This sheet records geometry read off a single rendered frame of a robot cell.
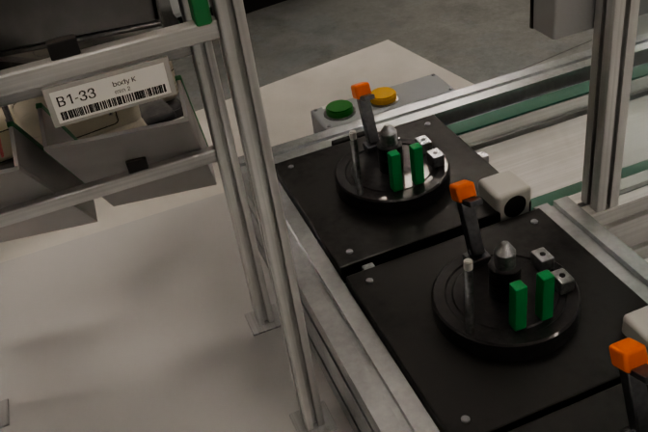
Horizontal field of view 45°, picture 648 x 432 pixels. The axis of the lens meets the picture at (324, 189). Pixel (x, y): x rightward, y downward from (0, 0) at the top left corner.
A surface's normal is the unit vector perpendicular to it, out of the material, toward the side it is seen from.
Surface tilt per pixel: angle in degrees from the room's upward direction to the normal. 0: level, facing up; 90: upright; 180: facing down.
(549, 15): 90
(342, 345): 0
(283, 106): 0
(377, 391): 0
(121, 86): 90
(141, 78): 90
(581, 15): 90
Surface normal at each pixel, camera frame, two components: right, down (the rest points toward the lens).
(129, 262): -0.13, -0.82
